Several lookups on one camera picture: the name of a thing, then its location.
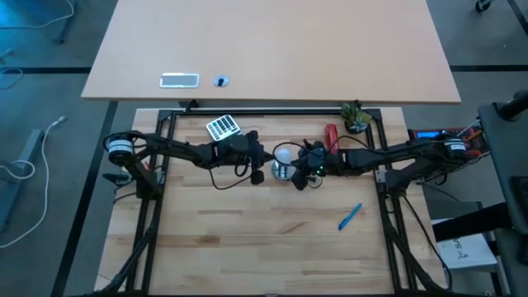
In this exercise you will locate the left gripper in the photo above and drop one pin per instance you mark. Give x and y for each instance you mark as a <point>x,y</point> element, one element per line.
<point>238,149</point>

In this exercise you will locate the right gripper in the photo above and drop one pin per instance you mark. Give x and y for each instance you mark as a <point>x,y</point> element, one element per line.
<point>330,163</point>

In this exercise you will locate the white lightbulb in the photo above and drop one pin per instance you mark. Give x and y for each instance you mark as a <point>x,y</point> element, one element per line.
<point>283,156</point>

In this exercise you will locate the chrome lamp socket base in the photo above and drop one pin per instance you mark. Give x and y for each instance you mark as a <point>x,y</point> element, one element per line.
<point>282,172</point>

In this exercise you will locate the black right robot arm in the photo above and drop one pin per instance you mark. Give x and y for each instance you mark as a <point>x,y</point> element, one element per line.
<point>392,158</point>

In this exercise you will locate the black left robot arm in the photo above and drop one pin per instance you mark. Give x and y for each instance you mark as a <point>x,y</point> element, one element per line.
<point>177,148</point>

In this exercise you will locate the red stapler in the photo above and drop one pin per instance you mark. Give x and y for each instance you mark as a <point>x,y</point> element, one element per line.
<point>331,134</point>

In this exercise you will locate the silver calculator with dark keys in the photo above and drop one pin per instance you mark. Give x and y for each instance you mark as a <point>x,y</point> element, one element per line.
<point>224,127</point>

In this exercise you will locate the small potted succulent plant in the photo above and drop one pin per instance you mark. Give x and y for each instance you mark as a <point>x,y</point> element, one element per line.
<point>354,117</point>

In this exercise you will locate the blue pen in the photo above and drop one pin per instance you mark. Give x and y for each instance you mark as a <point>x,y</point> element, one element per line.
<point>350,216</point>

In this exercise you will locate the tan desk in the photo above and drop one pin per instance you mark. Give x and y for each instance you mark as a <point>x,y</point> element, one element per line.
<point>268,41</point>

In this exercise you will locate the red power supply unit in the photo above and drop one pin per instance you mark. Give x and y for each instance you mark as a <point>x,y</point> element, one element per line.
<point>429,135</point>

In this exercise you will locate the black clamp device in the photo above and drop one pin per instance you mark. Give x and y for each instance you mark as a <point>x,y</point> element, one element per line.
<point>117,178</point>

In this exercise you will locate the white paper bag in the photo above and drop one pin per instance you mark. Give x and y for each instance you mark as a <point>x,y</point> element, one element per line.
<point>466,251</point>

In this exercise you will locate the dark grey cart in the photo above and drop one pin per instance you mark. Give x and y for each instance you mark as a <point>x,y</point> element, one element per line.
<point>503,144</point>

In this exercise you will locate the grey desk foot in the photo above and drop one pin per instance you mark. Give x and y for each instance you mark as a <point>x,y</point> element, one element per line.
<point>29,148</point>

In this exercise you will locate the black caster wheel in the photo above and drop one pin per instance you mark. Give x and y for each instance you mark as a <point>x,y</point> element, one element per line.
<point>482,5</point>

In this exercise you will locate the black aluminium table frame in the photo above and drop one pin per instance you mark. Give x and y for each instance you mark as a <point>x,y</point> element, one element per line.
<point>288,111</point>

